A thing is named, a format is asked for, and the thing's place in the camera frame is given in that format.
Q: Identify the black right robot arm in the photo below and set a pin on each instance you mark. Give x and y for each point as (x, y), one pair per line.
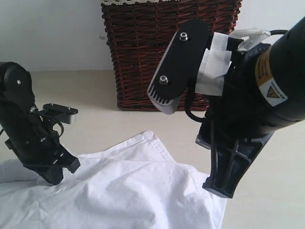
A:
(295, 70)

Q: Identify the dark red wicker basket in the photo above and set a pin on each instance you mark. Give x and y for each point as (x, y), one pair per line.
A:
(138, 35)

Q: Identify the white t-shirt red print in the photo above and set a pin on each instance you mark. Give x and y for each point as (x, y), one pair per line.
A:
(135, 184)

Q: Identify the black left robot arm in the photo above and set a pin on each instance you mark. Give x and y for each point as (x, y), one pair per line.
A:
(15, 80)

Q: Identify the white tape camera mount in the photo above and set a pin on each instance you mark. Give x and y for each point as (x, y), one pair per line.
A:
(215, 62)

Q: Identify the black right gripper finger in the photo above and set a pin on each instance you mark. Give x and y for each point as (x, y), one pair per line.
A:
(231, 157)

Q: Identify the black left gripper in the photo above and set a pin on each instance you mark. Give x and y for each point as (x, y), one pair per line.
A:
(32, 138)

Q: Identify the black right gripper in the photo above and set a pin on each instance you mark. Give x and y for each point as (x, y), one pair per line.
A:
(255, 98)

